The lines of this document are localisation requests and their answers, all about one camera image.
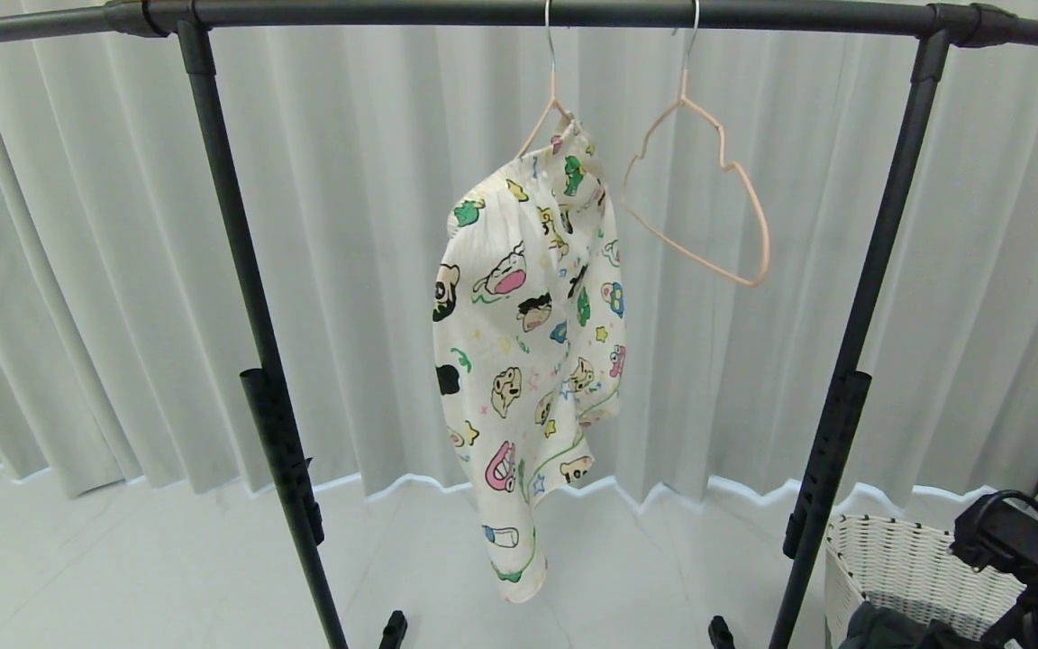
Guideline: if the cream printed garment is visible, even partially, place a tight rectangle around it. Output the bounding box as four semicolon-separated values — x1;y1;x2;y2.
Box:
432;117;628;605

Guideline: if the pink clothes hanger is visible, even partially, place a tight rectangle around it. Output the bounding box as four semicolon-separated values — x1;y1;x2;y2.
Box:
517;0;574;159
620;0;770;289

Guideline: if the dark grey T-shirt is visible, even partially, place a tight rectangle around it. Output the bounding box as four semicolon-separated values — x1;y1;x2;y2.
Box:
839;602;988;649

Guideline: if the black clothes rack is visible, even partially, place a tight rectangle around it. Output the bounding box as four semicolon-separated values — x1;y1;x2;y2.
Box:
0;0;1038;649

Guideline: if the white laundry basket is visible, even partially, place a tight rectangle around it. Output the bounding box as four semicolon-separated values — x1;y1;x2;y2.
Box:
824;512;1038;649

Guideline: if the white curtain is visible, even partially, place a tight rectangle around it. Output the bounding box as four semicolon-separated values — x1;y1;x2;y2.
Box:
0;0;1038;506

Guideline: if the black cable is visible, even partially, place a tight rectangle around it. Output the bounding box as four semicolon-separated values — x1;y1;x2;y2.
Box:
968;489;1038;542

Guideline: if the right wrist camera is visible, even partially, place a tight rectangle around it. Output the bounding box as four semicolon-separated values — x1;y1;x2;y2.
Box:
950;500;1038;578

